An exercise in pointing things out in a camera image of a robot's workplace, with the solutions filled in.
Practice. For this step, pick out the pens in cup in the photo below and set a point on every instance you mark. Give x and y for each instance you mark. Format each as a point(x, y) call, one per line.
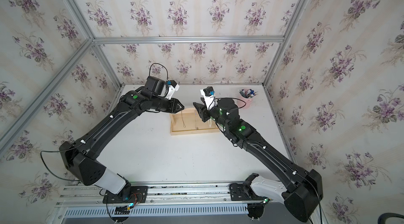
point(247, 93)

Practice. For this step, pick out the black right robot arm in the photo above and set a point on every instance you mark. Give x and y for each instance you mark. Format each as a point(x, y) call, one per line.
point(304, 189)

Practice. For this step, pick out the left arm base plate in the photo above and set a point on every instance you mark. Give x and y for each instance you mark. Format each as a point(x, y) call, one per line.
point(133, 194)

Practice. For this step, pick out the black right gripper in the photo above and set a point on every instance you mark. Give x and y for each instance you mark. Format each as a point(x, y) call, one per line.
point(203, 111)

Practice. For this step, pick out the aluminium mounting rail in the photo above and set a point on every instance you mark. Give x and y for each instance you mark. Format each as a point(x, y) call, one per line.
point(149, 193)

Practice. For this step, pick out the wooden jewelry display stand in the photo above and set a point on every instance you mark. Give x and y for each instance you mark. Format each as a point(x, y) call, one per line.
point(188, 122)

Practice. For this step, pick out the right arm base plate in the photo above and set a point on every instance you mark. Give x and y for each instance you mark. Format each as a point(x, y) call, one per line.
point(241, 192)

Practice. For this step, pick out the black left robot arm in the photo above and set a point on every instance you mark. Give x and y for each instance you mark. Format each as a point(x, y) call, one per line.
point(80, 157)

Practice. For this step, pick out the pink pen cup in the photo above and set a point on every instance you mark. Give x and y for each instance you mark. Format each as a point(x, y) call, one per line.
point(243, 103)

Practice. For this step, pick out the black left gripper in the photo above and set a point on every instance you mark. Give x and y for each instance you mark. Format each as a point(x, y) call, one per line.
point(174, 108)

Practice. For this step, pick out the white vented cable duct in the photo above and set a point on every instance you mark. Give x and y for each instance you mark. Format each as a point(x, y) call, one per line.
point(158, 211)

